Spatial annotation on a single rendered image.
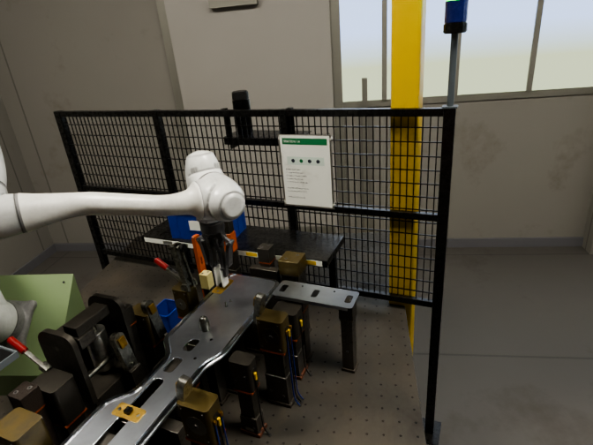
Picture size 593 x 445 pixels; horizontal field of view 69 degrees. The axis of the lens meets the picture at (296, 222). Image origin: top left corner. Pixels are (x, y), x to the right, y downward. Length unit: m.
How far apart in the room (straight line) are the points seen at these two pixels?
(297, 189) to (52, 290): 1.02
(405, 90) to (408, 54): 0.12
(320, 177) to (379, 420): 0.90
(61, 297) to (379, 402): 1.20
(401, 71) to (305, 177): 0.54
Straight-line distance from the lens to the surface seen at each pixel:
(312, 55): 3.40
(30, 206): 1.23
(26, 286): 1.94
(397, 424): 1.50
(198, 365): 1.30
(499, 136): 3.69
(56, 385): 1.29
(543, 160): 3.85
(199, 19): 3.57
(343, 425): 1.50
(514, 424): 2.54
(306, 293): 1.51
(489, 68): 3.55
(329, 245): 1.74
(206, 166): 1.25
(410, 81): 1.61
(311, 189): 1.78
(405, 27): 1.60
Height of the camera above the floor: 1.84
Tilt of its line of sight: 25 degrees down
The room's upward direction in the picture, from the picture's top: 5 degrees counter-clockwise
